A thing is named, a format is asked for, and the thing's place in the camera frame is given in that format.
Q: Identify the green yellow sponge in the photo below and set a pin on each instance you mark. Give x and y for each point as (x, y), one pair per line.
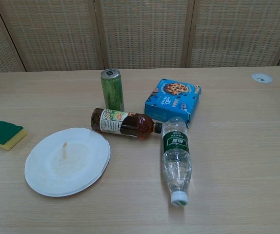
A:
(3, 131)

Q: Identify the white round plate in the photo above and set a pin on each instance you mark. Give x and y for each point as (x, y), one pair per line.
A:
(57, 175)

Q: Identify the brown tea bottle with label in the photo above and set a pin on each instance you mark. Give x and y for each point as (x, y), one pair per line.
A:
(130, 124)

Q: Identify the blue cookie box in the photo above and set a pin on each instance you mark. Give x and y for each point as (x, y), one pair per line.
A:
(174, 102)

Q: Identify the green drink can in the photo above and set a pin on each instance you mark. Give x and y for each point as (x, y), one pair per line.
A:
(112, 92)

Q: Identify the clear water bottle green label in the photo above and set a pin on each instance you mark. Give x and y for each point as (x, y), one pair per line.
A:
(176, 165)

